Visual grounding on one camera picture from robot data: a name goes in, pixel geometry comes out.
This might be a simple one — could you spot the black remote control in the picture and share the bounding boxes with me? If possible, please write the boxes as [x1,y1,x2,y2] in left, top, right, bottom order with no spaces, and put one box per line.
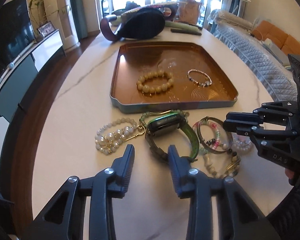
[170,28,202,36]

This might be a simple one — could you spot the framed photo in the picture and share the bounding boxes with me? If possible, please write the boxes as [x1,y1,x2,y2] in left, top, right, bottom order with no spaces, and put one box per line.
[37,21,56,37]

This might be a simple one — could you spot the black flat television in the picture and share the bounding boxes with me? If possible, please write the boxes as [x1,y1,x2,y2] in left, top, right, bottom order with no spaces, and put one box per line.
[0,0,35,73]

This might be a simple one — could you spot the yellow jade bead bracelet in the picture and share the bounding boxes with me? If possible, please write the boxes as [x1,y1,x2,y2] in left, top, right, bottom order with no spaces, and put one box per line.
[136,69,175,95]

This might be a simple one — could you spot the gold metal tray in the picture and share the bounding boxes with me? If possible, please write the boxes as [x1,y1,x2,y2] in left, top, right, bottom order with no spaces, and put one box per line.
[110,42,238,114]

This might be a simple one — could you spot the grey quilted sofa cover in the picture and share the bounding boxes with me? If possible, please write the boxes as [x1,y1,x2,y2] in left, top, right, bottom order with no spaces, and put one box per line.
[208,9,297,101]

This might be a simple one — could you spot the bamboo plant in vase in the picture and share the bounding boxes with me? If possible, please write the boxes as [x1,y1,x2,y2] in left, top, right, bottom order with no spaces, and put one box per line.
[28,0,71,40]

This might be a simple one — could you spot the black fuzzy earmuffs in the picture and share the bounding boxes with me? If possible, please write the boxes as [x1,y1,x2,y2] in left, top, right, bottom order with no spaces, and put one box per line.
[117,8,165,40]

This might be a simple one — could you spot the person's right hand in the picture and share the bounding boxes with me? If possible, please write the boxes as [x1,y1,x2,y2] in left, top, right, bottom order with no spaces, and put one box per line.
[285,168,300,186]

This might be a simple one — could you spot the purple earmuff headband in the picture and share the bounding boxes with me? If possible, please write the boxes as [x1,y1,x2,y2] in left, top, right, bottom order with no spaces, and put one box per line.
[100,15,121,42]

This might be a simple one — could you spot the pearl green cord chain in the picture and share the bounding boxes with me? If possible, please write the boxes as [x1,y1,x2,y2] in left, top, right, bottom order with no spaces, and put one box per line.
[94,109,191,156]

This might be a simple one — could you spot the green black smart watch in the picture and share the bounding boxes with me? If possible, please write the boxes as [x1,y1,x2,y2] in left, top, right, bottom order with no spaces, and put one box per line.
[140,110,200,164]

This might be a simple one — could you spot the orange sofa cushion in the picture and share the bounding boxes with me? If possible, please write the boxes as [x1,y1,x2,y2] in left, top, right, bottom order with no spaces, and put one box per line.
[251,21,300,55]

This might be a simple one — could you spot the white grey tv cabinet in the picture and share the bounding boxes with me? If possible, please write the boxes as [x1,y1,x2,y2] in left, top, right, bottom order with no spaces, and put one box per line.
[0,30,64,122]

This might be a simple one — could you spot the silver metal bangle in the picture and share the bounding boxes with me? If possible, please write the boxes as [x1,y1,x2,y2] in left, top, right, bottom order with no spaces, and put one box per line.
[197,116,233,154]

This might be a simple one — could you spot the pink gift bag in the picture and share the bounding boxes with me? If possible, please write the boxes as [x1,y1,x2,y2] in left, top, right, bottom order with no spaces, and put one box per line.
[177,0,202,25]

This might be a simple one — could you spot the small silver bead bracelet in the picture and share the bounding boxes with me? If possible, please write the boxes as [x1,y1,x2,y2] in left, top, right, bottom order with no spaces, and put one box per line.
[186,69,212,88]

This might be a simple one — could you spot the pale green cushion roll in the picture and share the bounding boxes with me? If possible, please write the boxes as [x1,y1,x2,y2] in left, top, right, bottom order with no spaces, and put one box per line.
[165,21,199,31]

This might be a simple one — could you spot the pink green bead bracelet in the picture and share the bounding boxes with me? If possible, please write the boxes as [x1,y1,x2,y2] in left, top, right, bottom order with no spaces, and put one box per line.
[192,119,228,153]

